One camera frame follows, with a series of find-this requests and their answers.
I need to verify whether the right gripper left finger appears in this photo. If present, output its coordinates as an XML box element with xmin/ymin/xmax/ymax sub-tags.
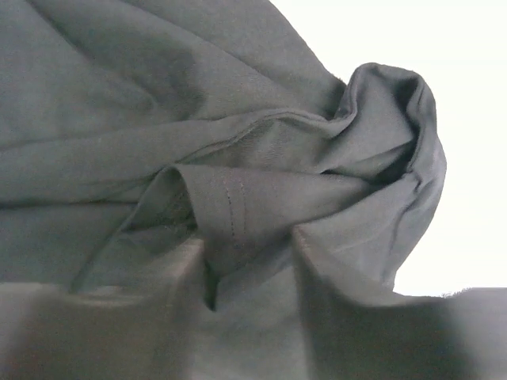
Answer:
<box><xmin>1</xmin><ymin>237</ymin><xmax>204</xmax><ymax>379</ymax></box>

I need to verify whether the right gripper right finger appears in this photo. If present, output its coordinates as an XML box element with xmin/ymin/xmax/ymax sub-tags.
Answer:
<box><xmin>292</xmin><ymin>229</ymin><xmax>506</xmax><ymax>380</ymax></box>

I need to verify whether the black floral print t-shirt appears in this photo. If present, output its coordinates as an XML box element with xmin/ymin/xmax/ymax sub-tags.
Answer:
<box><xmin>0</xmin><ymin>0</ymin><xmax>448</xmax><ymax>314</ymax></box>

